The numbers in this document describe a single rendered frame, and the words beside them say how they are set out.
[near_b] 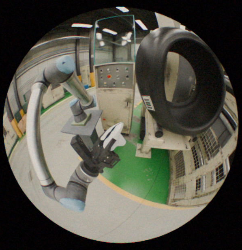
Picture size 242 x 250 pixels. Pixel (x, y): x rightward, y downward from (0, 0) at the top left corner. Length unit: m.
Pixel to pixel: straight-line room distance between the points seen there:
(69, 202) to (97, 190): 0.94
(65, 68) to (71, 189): 0.47
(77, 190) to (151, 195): 1.07
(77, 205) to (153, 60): 0.48
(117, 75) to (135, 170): 1.36
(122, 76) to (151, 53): 0.81
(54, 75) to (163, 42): 0.43
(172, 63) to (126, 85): 0.66
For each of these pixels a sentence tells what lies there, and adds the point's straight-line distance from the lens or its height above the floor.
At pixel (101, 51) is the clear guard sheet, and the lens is 1.13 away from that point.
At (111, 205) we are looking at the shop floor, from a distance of 1.20.
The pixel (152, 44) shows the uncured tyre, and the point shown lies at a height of 1.26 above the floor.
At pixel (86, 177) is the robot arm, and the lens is 0.30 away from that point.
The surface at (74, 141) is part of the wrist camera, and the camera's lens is 0.21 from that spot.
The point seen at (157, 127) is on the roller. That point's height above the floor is 0.92.
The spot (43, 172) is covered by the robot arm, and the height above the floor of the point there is 0.95.
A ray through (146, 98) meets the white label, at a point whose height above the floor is 1.06.
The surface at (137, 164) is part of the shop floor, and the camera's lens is 1.23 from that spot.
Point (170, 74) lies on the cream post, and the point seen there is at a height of 1.19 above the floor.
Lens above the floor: 1.15
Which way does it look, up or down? 42 degrees down
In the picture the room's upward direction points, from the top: straight up
